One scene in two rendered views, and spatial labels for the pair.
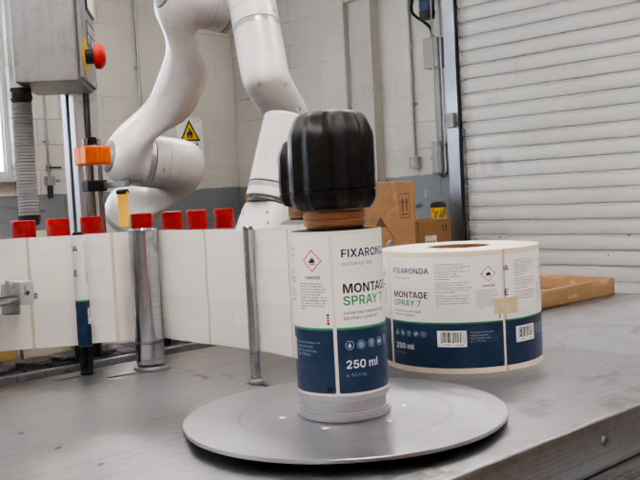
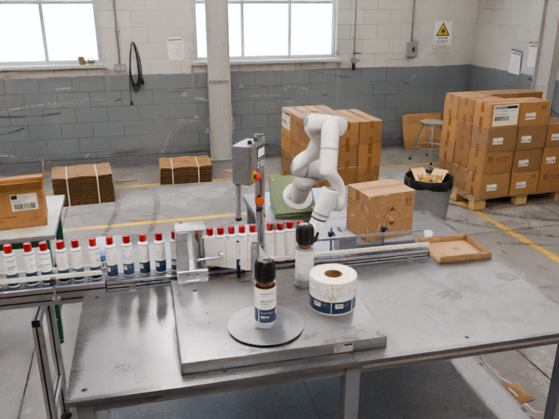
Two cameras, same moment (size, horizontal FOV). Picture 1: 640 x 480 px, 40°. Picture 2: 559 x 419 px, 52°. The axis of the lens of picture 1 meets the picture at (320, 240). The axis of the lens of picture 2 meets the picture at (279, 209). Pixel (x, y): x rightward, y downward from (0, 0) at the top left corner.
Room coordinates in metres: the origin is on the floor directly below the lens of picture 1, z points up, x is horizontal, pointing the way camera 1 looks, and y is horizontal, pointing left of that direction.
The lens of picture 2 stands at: (-0.91, -1.04, 2.12)
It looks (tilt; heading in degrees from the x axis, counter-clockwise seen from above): 20 degrees down; 29
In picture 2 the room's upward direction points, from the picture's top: straight up
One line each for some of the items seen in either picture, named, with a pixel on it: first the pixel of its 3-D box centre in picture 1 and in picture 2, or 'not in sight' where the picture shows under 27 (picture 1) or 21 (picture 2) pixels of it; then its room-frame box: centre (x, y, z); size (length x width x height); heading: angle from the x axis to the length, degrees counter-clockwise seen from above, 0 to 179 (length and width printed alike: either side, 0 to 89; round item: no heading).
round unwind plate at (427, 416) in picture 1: (345, 417); (265, 324); (0.84, -0.01, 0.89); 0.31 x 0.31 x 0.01
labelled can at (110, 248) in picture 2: not in sight; (111, 256); (0.88, 0.84, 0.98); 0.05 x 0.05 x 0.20
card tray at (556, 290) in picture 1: (530, 290); (453, 248); (2.07, -0.49, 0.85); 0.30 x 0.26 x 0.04; 132
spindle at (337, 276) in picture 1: (336, 262); (264, 291); (0.84, -0.01, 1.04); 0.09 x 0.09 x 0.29
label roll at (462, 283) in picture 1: (461, 302); (333, 288); (1.14, -0.18, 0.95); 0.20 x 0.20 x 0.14
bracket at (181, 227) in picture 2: not in sight; (189, 226); (1.05, 0.51, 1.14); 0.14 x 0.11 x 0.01; 132
